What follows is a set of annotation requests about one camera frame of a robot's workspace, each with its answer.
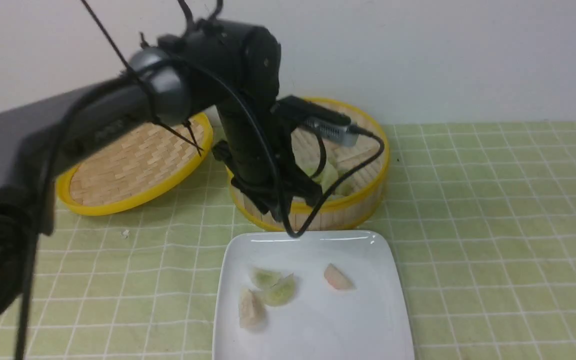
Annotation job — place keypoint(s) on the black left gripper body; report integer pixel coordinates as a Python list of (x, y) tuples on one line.
[(248, 162)]

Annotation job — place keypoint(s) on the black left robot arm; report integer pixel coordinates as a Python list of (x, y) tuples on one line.
[(233, 66)]

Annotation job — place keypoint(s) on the large green dumpling on plate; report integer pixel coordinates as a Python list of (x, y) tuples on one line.
[(281, 293)]

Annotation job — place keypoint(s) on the pink dumpling on plate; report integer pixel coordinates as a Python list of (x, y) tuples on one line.
[(337, 279)]

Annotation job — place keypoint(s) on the white square plate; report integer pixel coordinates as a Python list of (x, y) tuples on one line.
[(369, 322)]

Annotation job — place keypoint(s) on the beige dumpling on plate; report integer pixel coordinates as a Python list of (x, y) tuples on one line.
[(251, 311)]

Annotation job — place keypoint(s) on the light green dumpling in steamer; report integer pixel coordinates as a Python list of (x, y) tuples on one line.
[(327, 177)]

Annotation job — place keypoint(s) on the yellow-rimmed bamboo steamer basket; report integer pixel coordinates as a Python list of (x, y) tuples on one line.
[(357, 198)]

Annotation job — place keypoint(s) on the small green dumpling in steamer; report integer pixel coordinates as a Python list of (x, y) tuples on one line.
[(344, 189)]

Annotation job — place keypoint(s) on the yellow-rimmed bamboo steamer lid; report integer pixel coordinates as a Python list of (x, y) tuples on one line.
[(139, 167)]

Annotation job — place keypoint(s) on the green checkered tablecloth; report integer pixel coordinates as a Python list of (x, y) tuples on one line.
[(480, 218)]

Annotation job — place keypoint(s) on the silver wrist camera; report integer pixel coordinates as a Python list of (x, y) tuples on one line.
[(323, 122)]

